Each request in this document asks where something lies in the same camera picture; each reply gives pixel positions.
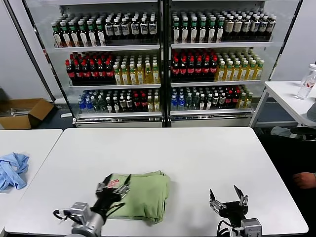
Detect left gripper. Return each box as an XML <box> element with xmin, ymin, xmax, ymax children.
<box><xmin>92</xmin><ymin>174</ymin><xmax>131</xmax><ymax>218</ymax></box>

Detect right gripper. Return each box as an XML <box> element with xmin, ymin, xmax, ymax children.
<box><xmin>209</xmin><ymin>184</ymin><xmax>249</xmax><ymax>220</ymax></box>

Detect light green polo shirt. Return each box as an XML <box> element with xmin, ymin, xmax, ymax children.
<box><xmin>98</xmin><ymin>169</ymin><xmax>171</xmax><ymax>224</ymax></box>

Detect person's bare hand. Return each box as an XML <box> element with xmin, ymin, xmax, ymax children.
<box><xmin>293</xmin><ymin>172</ymin><xmax>316</xmax><ymax>190</ymax></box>

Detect grey-green cloth bundle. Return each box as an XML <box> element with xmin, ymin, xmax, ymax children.
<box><xmin>271</xmin><ymin>126</ymin><xmax>297</xmax><ymax>138</ymax></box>

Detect black chair armrest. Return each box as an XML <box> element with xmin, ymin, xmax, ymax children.
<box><xmin>290</xmin><ymin>127</ymin><xmax>316</xmax><ymax>141</ymax></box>

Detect crumpled light blue shirt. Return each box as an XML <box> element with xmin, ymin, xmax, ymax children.
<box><xmin>0</xmin><ymin>152</ymin><xmax>30</xmax><ymax>194</ymax></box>

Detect brown cardboard box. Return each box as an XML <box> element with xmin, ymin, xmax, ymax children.
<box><xmin>0</xmin><ymin>98</ymin><xmax>55</xmax><ymax>130</ymax></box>

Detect white side table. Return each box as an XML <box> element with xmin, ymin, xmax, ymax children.
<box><xmin>251</xmin><ymin>80</ymin><xmax>316</xmax><ymax>128</ymax></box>

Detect silver metal rods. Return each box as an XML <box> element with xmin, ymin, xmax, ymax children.
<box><xmin>0</xmin><ymin>107</ymin><xmax>33</xmax><ymax>117</ymax></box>

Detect grey rounded object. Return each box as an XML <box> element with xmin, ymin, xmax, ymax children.
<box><xmin>306</xmin><ymin>101</ymin><xmax>316</xmax><ymax>121</ymax></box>

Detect beverage display cabinet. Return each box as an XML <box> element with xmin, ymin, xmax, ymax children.
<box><xmin>164</xmin><ymin>0</ymin><xmax>279</xmax><ymax>128</ymax></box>
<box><xmin>39</xmin><ymin>0</ymin><xmax>165</xmax><ymax>129</ymax></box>

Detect clear plastic water bottle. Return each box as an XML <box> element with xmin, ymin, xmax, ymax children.
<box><xmin>297</xmin><ymin>64</ymin><xmax>316</xmax><ymax>100</ymax></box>

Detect green-cap dark tea bottle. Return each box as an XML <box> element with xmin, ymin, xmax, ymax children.
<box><xmin>198</xmin><ymin>17</ymin><xmax>208</xmax><ymax>44</ymax></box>
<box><xmin>61</xmin><ymin>21</ymin><xmax>71</xmax><ymax>48</ymax></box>
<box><xmin>216</xmin><ymin>17</ymin><xmax>226</xmax><ymax>43</ymax></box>
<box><xmin>69</xmin><ymin>21</ymin><xmax>80</xmax><ymax>48</ymax></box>
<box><xmin>181</xmin><ymin>17</ymin><xmax>190</xmax><ymax>44</ymax></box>
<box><xmin>95</xmin><ymin>20</ymin><xmax>107</xmax><ymax>47</ymax></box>
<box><xmin>207</xmin><ymin>17</ymin><xmax>217</xmax><ymax>43</ymax></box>
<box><xmin>53</xmin><ymin>22</ymin><xmax>63</xmax><ymax>48</ymax></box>
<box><xmin>190</xmin><ymin>17</ymin><xmax>199</xmax><ymax>44</ymax></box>
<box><xmin>172</xmin><ymin>18</ymin><xmax>181</xmax><ymax>44</ymax></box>
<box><xmin>78</xmin><ymin>21</ymin><xmax>89</xmax><ymax>47</ymax></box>
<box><xmin>87</xmin><ymin>20</ymin><xmax>98</xmax><ymax>47</ymax></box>

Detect white-cap dark labelled bottle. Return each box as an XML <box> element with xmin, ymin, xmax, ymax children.
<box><xmin>113</xmin><ymin>18</ymin><xmax>122</xmax><ymax>37</ymax></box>
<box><xmin>131</xmin><ymin>18</ymin><xmax>140</xmax><ymax>36</ymax></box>
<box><xmin>121</xmin><ymin>18</ymin><xmax>131</xmax><ymax>37</ymax></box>
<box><xmin>268</xmin><ymin>15</ymin><xmax>277</xmax><ymax>33</ymax></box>
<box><xmin>260</xmin><ymin>15</ymin><xmax>269</xmax><ymax>33</ymax></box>
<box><xmin>251</xmin><ymin>15</ymin><xmax>260</xmax><ymax>33</ymax></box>
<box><xmin>105</xmin><ymin>19</ymin><xmax>114</xmax><ymax>38</ymax></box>
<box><xmin>242</xmin><ymin>15</ymin><xmax>252</xmax><ymax>33</ymax></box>
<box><xmin>140</xmin><ymin>17</ymin><xmax>149</xmax><ymax>36</ymax></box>
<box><xmin>149</xmin><ymin>17</ymin><xmax>158</xmax><ymax>36</ymax></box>

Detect open glass cabinet door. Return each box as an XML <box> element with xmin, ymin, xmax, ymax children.
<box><xmin>4</xmin><ymin>0</ymin><xmax>76</xmax><ymax>119</ymax></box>
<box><xmin>269</xmin><ymin>0</ymin><xmax>306</xmax><ymax>82</ymax></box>

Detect beige-label drink bottle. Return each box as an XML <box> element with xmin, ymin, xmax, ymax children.
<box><xmin>234</xmin><ymin>15</ymin><xmax>243</xmax><ymax>34</ymax></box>
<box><xmin>225</xmin><ymin>15</ymin><xmax>235</xmax><ymax>34</ymax></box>

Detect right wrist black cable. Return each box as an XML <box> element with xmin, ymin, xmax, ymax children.
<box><xmin>216</xmin><ymin>220</ymin><xmax>241</xmax><ymax>237</ymax></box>

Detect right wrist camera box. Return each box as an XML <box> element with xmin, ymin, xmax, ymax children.
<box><xmin>240</xmin><ymin>218</ymin><xmax>262</xmax><ymax>235</ymax></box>

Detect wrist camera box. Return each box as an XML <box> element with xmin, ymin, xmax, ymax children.
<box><xmin>240</xmin><ymin>218</ymin><xmax>262</xmax><ymax>235</ymax></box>
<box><xmin>70</xmin><ymin>201</ymin><xmax>89</xmax><ymax>221</ymax></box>

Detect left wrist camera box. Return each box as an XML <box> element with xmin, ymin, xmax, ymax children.
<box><xmin>70</xmin><ymin>201</ymin><xmax>89</xmax><ymax>221</ymax></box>

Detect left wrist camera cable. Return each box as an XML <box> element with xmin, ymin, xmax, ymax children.
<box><xmin>53</xmin><ymin>209</ymin><xmax>72</xmax><ymax>222</ymax></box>

